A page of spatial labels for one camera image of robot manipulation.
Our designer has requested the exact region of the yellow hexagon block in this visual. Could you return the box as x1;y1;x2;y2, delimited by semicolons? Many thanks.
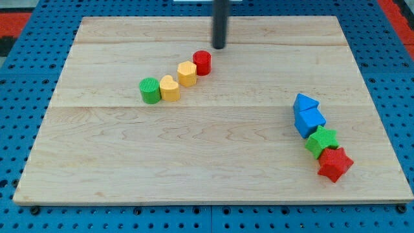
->
177;61;197;87

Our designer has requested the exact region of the yellow heart block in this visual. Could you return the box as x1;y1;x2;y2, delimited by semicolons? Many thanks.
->
159;75;180;102

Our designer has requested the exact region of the red cylinder block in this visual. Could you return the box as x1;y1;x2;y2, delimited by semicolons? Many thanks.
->
193;50;212;76

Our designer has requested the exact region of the light wooden board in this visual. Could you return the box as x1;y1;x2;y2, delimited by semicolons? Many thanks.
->
13;16;413;206

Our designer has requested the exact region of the green cylinder block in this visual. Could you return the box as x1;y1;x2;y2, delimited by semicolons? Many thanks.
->
139;77;161;104

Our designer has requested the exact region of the blue triangle block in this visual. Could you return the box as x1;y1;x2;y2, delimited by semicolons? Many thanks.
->
293;93;320;113

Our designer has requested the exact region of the blue cube block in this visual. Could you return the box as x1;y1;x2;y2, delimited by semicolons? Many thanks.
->
294;108;326;139

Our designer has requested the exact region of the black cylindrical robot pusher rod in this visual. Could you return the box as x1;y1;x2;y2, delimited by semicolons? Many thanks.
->
212;0;229;49

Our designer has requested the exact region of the green star block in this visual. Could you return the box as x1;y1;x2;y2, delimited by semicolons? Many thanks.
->
305;126;340;159

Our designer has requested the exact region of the red star block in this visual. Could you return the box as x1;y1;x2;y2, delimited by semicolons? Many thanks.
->
318;148;354;183

